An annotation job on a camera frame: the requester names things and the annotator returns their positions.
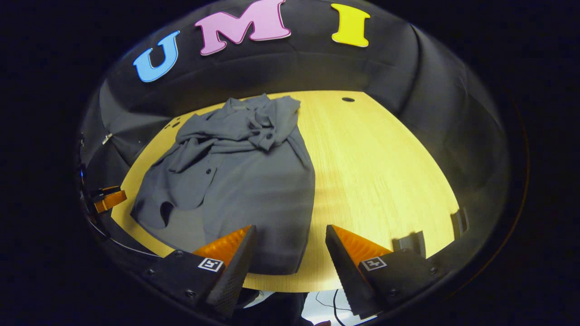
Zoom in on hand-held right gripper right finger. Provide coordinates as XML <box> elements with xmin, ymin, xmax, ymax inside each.
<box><xmin>325</xmin><ymin>224</ymin><xmax>447</xmax><ymax>318</ymax></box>

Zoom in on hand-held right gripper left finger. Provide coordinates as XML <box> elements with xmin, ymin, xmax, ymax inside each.
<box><xmin>140</xmin><ymin>225</ymin><xmax>258</xmax><ymax>317</ymax></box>

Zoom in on grey button shirt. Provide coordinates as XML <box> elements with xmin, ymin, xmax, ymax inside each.
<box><xmin>130</xmin><ymin>93</ymin><xmax>317</xmax><ymax>276</ymax></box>

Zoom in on black backdrop cloth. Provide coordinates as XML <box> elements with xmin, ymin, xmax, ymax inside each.
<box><xmin>78</xmin><ymin>0</ymin><xmax>512</xmax><ymax>268</ymax></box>

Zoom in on black cable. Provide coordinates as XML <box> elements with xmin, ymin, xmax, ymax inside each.
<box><xmin>332</xmin><ymin>289</ymin><xmax>347</xmax><ymax>326</ymax></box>

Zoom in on grey table edge bracket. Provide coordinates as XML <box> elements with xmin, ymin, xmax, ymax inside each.
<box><xmin>392</xmin><ymin>231</ymin><xmax>427</xmax><ymax>259</ymax></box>
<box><xmin>450</xmin><ymin>207</ymin><xmax>470</xmax><ymax>239</ymax></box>

